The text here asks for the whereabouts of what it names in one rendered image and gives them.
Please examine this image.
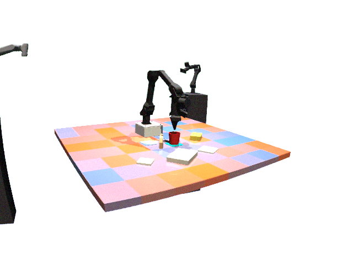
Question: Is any yellow flat block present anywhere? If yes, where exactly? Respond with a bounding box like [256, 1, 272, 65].
[190, 132, 202, 141]

